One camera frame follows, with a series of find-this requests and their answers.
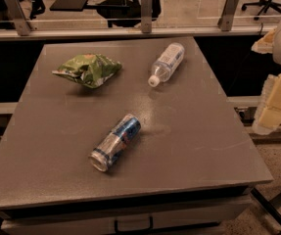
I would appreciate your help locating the green chip bag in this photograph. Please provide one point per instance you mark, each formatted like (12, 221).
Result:
(90, 70)

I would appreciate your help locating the black desk with chair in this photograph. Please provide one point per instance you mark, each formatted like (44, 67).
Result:
(124, 13)

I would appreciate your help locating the blue silver redbull can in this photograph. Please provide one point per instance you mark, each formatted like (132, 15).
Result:
(106, 153)

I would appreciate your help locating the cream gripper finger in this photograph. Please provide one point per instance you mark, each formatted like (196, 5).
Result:
(268, 113)
(265, 44)

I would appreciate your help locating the grey metal bracket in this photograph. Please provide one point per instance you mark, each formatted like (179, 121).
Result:
(146, 16)
(19, 13)
(225, 21)

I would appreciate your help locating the right grey metal bracket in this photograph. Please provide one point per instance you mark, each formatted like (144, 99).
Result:
(225, 21)

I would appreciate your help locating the grey metal rail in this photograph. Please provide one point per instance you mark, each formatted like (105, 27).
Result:
(115, 33)

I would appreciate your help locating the clear plastic water bottle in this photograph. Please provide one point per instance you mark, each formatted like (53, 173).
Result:
(166, 64)

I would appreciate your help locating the left grey metal bracket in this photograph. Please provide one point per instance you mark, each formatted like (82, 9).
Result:
(19, 13)

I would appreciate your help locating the grey table drawer with handle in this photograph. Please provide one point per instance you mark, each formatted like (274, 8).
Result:
(172, 219)

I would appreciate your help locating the middle grey metal bracket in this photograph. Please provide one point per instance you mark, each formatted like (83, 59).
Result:
(146, 16)

